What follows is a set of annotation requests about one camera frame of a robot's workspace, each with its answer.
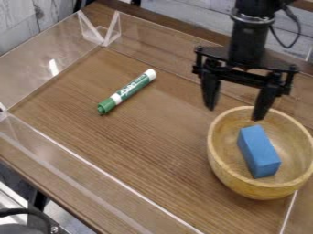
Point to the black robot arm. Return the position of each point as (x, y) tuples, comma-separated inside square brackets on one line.
[(259, 6)]

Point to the green dry erase marker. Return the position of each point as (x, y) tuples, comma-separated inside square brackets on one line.
[(125, 91)]

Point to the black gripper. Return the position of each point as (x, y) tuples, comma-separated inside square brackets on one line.
[(243, 63)]

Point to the brown wooden bowl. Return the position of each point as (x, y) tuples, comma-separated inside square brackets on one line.
[(291, 141)]

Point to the blue foam block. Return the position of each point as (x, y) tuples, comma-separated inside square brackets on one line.
[(258, 151)]

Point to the black metal table leg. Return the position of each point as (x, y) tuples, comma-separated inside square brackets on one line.
[(40, 200)]

